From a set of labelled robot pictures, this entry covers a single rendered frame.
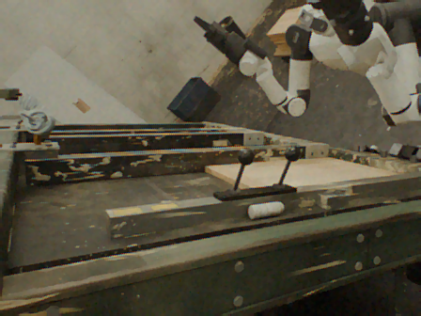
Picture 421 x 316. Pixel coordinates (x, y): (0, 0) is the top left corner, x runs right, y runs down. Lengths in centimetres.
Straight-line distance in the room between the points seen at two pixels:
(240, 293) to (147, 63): 585
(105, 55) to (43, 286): 580
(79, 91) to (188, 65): 224
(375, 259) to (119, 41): 579
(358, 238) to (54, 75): 435
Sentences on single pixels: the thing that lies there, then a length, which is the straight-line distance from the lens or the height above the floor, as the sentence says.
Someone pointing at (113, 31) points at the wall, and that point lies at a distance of 627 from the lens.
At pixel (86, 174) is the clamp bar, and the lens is 122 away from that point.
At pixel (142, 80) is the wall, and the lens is 631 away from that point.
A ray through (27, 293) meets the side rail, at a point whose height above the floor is 175.
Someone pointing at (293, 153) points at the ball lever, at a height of 142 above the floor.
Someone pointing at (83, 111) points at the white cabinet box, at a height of 132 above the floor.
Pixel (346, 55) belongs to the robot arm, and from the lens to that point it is 99.
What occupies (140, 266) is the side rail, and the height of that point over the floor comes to 166.
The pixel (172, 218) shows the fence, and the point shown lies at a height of 154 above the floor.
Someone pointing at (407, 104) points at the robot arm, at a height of 119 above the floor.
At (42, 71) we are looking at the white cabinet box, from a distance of 479.
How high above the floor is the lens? 188
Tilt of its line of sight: 29 degrees down
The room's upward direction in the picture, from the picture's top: 47 degrees counter-clockwise
